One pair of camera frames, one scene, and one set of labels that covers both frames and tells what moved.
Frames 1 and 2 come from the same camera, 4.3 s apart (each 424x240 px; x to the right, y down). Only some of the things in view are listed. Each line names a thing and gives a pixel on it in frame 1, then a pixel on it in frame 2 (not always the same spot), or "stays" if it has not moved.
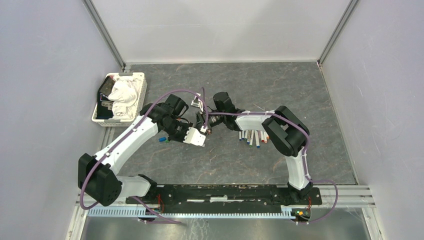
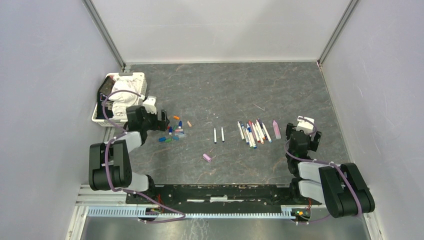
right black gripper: (200, 120) to (313, 144)
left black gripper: (181, 138) to (158, 125)
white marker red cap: (263, 136) to (256, 132)
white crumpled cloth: (124, 94) stays
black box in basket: (104, 108) stays
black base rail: (229, 197) stays
